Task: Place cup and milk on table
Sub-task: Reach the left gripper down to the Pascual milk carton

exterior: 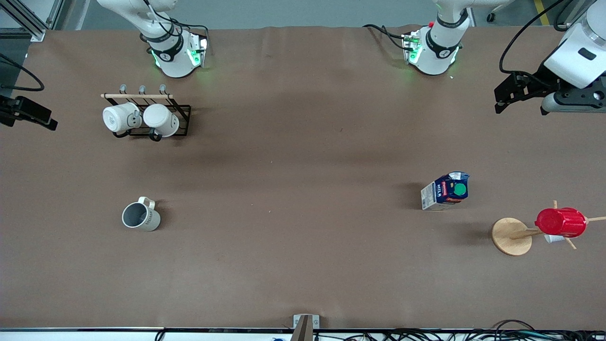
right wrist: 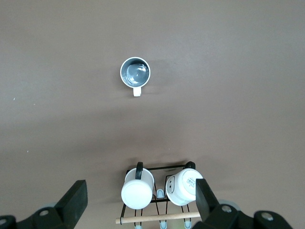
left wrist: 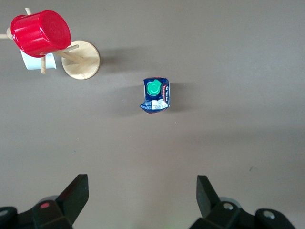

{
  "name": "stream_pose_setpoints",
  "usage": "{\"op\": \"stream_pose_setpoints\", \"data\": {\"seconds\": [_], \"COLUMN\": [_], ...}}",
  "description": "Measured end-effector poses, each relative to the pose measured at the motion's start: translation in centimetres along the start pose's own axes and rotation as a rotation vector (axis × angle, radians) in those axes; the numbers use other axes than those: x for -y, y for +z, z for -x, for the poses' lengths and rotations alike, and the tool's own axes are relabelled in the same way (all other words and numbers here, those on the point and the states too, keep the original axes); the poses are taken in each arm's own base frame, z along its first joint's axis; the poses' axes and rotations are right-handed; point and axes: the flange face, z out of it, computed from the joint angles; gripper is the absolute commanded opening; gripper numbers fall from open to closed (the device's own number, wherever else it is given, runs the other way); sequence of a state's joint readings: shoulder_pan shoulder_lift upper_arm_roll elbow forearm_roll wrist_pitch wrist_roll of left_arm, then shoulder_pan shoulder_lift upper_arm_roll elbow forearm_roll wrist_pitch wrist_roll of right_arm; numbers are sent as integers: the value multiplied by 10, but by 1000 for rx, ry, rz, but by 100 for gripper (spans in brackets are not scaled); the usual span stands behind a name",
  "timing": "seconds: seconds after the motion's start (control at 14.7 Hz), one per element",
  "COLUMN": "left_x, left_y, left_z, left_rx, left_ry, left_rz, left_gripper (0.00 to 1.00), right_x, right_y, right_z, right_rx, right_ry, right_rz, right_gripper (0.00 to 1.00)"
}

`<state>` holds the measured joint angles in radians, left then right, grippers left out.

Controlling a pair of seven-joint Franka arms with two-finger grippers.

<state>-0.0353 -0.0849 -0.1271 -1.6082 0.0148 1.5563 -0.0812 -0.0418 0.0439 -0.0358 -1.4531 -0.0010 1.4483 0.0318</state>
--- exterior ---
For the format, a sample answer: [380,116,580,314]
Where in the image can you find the blue milk carton green cap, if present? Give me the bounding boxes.
[420,171,471,211]

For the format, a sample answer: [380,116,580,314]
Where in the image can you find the beige mug with grey inside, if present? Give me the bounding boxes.
[122,197,161,233]

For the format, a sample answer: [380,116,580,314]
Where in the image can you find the red plastic cup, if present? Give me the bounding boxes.
[535,207,588,239]

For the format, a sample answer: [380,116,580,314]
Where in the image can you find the white mug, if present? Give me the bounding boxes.
[102,102,142,135]
[143,103,180,138]

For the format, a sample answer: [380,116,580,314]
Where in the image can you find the wooden mug tree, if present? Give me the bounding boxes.
[491,200,606,257]

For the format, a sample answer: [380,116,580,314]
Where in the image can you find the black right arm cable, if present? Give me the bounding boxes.
[0,53,45,92]

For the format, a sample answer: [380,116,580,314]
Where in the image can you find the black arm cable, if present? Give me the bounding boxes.
[0,53,45,92]
[499,0,569,75]

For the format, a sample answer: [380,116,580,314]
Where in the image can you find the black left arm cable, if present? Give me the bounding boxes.
[499,0,569,75]

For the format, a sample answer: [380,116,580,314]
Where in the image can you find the aluminium frame profile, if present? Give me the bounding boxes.
[0,0,63,43]

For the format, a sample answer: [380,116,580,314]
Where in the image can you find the black base power cable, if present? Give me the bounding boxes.
[363,23,413,51]

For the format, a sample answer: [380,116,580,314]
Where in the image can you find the black wire mug rack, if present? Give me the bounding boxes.
[101,84,192,142]

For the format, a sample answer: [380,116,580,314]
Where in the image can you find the black cable bundle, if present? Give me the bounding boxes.
[312,319,606,341]

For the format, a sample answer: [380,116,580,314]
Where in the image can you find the metal camera bracket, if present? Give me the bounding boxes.
[293,314,320,341]

